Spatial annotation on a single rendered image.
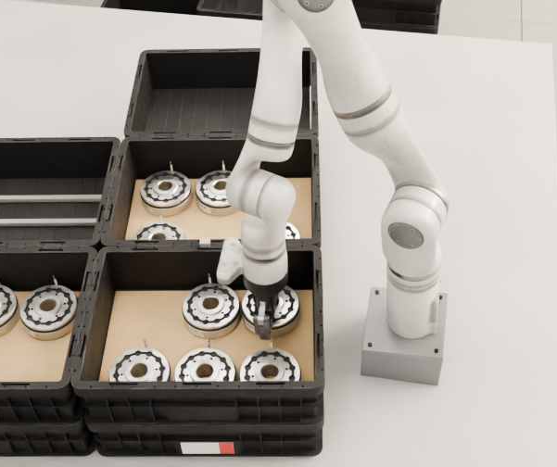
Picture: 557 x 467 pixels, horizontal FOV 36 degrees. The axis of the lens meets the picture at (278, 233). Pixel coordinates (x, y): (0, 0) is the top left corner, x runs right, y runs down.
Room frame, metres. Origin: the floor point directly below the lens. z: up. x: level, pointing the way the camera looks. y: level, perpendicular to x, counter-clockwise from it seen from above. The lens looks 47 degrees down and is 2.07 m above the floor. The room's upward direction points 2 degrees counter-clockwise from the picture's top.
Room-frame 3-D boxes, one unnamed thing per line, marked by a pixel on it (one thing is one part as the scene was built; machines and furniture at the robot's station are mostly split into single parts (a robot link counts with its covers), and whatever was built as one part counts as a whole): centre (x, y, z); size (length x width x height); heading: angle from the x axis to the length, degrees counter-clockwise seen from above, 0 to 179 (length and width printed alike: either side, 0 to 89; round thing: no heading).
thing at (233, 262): (0.92, 0.04, 1.02); 0.11 x 0.09 x 0.06; 80
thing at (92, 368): (0.88, 0.13, 0.87); 0.40 x 0.30 x 0.11; 87
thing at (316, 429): (0.88, 0.13, 0.76); 0.40 x 0.30 x 0.12; 87
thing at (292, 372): (0.80, 0.02, 0.86); 0.10 x 0.10 x 0.01
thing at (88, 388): (0.88, 0.13, 0.92); 0.40 x 0.30 x 0.02; 87
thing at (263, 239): (0.91, 0.02, 1.12); 0.09 x 0.07 x 0.15; 59
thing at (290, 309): (0.95, 0.02, 0.86); 0.10 x 0.10 x 0.01
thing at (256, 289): (0.92, 0.02, 0.95); 0.08 x 0.08 x 0.09
